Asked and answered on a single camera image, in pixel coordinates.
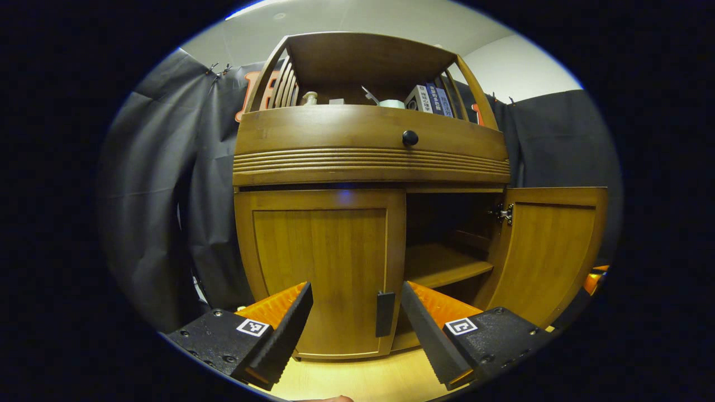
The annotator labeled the black door handle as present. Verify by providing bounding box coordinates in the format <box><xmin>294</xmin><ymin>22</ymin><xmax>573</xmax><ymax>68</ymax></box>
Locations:
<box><xmin>375</xmin><ymin>290</ymin><xmax>396</xmax><ymax>338</ymax></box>

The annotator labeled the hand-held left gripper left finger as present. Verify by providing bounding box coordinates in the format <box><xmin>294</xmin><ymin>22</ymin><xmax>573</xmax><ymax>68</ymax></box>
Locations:
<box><xmin>165</xmin><ymin>281</ymin><xmax>314</xmax><ymax>391</ymax></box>

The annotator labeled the wooden cabinet door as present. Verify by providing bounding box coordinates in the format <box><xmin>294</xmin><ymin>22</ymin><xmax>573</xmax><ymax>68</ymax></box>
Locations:
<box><xmin>235</xmin><ymin>189</ymin><xmax>407</xmax><ymax>359</ymax></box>
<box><xmin>475</xmin><ymin>186</ymin><xmax>608</xmax><ymax>330</ymax></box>

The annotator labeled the wooden double-door shoe cabinet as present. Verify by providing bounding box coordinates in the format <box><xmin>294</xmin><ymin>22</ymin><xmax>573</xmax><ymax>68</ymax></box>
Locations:
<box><xmin>232</xmin><ymin>32</ymin><xmax>609</xmax><ymax>361</ymax></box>

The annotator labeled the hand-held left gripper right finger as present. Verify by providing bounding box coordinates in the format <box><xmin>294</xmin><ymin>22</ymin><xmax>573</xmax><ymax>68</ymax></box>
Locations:
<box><xmin>401</xmin><ymin>281</ymin><xmax>551</xmax><ymax>391</ymax></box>

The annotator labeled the black backdrop cloth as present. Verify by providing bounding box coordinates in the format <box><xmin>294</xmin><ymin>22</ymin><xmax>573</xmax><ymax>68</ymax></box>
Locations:
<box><xmin>98</xmin><ymin>47</ymin><xmax>621</xmax><ymax>333</ymax></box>

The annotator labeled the wooden inner shelf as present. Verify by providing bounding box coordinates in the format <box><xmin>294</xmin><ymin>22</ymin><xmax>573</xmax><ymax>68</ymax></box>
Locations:
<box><xmin>405</xmin><ymin>243</ymin><xmax>495</xmax><ymax>290</ymax></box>

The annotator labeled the white book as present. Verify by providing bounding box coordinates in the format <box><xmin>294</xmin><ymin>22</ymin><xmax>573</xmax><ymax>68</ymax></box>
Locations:
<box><xmin>405</xmin><ymin>85</ymin><xmax>433</xmax><ymax>114</ymax></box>

